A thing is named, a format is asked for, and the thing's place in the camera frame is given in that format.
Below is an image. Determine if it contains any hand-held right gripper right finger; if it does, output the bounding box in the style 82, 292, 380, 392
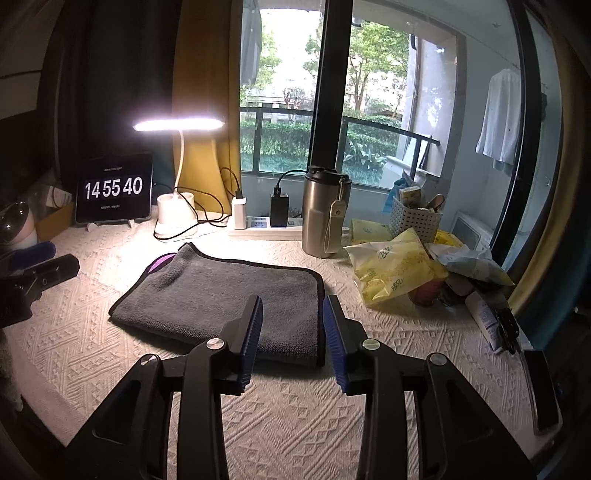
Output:
322, 295, 539, 480

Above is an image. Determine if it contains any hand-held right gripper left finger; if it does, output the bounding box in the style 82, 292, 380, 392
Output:
65, 295, 264, 480

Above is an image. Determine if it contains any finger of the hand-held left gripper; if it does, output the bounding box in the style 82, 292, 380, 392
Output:
0, 243, 57, 274
0, 254, 80, 303

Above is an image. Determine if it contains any grey towel with black edge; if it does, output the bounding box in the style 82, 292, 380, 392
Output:
109, 242, 328, 368

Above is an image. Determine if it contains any yellow cardboard box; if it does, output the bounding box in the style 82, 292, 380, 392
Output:
35, 184, 75, 242

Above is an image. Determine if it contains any white tablet stand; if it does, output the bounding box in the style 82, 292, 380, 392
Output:
87, 217, 137, 230

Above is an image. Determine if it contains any yellow plastic bag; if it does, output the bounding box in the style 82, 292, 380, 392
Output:
344, 228, 450, 309

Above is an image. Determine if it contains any white textured tablecloth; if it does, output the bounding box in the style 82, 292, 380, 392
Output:
0, 220, 563, 480

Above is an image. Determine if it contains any black tablet clock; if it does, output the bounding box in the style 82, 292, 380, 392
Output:
75, 154, 154, 224

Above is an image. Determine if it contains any red yellow fruit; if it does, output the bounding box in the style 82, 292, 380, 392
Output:
408, 279, 445, 308

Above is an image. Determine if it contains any purple cloth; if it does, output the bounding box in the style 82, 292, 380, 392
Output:
147, 252, 178, 274

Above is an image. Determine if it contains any white power strip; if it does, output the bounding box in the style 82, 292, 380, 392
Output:
228, 215, 305, 241

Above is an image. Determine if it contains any stainless steel tumbler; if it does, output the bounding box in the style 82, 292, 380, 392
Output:
302, 165, 353, 259

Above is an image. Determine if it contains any white charger plug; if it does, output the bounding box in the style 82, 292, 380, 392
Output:
231, 196, 249, 230

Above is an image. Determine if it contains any black charger plug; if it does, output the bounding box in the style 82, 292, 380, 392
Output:
270, 193, 291, 228

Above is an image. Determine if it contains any white plastic basket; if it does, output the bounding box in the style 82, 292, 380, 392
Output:
389, 185, 445, 244

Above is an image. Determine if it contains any white desk lamp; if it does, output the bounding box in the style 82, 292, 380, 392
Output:
133, 115, 225, 239

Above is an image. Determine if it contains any white tube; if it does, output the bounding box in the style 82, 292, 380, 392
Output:
464, 292, 505, 353

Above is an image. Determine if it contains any blue plastic bag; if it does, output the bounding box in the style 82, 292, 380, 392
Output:
382, 177, 408, 214

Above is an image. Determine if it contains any white and blue packet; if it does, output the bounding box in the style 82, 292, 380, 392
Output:
426, 242, 516, 288

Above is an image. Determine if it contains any black clip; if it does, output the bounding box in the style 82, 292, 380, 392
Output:
496, 306, 523, 354

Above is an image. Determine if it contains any black smartphone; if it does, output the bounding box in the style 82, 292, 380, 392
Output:
523, 349, 563, 435

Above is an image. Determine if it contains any dark balcony railing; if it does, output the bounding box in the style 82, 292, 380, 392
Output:
239, 106, 445, 177

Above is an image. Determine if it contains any yellow curtain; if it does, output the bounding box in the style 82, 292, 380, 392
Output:
171, 0, 243, 216

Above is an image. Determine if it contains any white hanging shirt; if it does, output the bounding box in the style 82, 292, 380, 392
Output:
475, 69, 523, 165

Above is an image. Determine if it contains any grey hanging garment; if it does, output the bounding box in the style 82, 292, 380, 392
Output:
240, 0, 263, 86

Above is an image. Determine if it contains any white round camera device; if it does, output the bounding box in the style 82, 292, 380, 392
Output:
0, 198, 39, 250

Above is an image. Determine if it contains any beige tumbler strap tag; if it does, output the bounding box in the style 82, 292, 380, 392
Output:
322, 178, 348, 254

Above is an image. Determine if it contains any black lamp cable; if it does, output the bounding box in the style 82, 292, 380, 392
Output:
154, 167, 243, 242

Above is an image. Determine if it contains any black charger cable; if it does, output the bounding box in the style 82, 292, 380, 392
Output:
272, 169, 308, 197

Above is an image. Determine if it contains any black window frame post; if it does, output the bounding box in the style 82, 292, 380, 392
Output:
307, 0, 355, 186

